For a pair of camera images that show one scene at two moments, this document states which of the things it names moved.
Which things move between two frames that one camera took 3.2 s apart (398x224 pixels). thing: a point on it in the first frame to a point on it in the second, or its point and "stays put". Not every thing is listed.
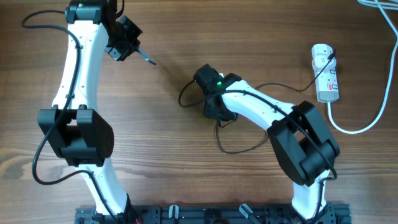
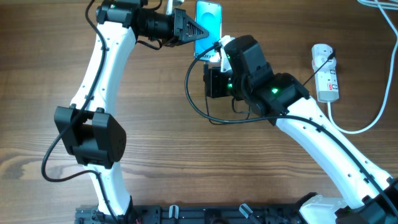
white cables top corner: [382, 4] stays put
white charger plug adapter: [320, 62] stays put
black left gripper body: [124, 40] to [178, 18]
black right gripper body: [220, 113] to [222, 84]
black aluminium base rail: [216, 214] stays put
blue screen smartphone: [146, 56] to [209, 15]
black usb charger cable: [251, 148] to [332, 56]
